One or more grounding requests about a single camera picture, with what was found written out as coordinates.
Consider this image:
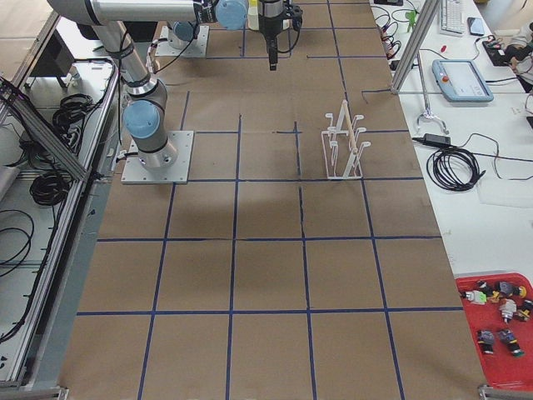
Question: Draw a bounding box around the coiled black cable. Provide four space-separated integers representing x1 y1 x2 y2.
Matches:
427 147 486 193

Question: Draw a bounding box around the metal rod stand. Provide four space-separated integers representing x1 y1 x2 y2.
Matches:
416 54 449 135

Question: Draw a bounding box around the white keyboard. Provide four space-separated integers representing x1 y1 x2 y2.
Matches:
439 0 465 37

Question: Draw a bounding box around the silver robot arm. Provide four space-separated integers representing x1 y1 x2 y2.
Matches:
49 1 217 169
167 1 303 71

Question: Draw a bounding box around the black smartphone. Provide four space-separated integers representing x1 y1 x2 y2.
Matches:
467 17 485 37

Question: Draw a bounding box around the white wire cup rack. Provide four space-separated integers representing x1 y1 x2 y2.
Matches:
321 100 371 180

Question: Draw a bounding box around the aluminium frame post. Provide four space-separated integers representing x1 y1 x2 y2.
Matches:
391 0 441 94

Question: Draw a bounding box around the green plastic clamp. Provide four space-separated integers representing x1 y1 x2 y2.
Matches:
405 9 418 32

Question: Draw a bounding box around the red parts tray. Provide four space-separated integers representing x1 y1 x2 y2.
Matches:
456 272 532 391

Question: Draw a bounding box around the black power adapter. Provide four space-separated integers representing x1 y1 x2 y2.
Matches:
412 133 451 148

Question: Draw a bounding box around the blue teach pendant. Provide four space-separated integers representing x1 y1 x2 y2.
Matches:
431 60 494 103

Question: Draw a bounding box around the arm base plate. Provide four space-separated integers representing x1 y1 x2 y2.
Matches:
121 131 194 184
155 25 209 58

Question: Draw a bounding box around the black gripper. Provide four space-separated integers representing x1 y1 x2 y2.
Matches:
257 0 302 71

